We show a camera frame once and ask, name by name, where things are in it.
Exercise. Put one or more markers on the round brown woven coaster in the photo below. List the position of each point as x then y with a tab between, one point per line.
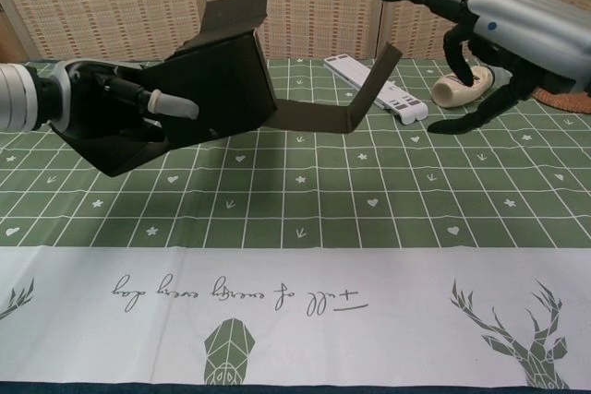
568	103

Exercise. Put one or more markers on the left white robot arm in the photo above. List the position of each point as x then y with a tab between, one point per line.
18	99

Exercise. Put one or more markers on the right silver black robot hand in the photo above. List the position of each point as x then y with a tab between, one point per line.
522	29

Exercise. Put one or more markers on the white folding stand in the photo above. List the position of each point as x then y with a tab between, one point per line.
406	105

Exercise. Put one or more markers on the cream mayonnaise squeeze bottle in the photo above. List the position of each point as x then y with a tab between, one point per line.
450	94

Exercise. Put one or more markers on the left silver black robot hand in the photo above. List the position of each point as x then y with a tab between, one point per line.
92	99

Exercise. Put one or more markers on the black cardboard box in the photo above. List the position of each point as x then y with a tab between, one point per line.
221	89

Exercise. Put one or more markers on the green checked deer tablecloth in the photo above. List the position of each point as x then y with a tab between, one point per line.
92	320

